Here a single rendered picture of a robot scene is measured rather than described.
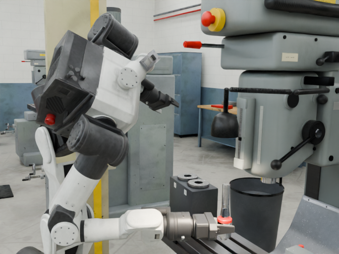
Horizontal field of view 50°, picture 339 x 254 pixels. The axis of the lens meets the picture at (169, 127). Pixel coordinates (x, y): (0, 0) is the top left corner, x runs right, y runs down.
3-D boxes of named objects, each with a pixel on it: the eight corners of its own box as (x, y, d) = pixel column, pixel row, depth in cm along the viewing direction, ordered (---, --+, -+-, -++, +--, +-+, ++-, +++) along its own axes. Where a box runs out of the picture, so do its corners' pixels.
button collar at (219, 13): (219, 30, 93) (220, 6, 92) (206, 32, 98) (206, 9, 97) (225, 30, 94) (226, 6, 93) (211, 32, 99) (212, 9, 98)
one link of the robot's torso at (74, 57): (10, 145, 115) (57, 90, 91) (35, 66, 133) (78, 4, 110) (94, 172, 130) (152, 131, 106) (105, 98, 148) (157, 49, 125)
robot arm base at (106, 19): (80, 47, 123) (102, 42, 116) (91, 15, 127) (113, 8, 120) (111, 68, 134) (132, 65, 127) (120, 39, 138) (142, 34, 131)
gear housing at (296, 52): (276, 70, 92) (278, 30, 91) (218, 69, 113) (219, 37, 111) (356, 71, 109) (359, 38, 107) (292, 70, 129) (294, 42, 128)
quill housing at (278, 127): (272, 186, 101) (279, 70, 95) (226, 168, 118) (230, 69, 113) (317, 177, 110) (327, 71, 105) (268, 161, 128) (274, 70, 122)
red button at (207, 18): (207, 25, 92) (208, 9, 91) (199, 27, 96) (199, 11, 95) (218, 26, 94) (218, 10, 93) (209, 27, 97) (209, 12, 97)
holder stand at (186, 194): (190, 236, 145) (192, 188, 141) (168, 215, 164) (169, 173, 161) (216, 231, 149) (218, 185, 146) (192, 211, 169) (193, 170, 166)
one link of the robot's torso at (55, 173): (40, 241, 144) (30, 126, 140) (78, 228, 157) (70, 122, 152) (59, 252, 134) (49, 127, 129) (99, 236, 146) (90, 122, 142)
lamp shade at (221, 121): (207, 136, 92) (208, 112, 91) (215, 132, 99) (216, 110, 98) (234, 139, 90) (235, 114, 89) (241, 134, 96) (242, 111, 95)
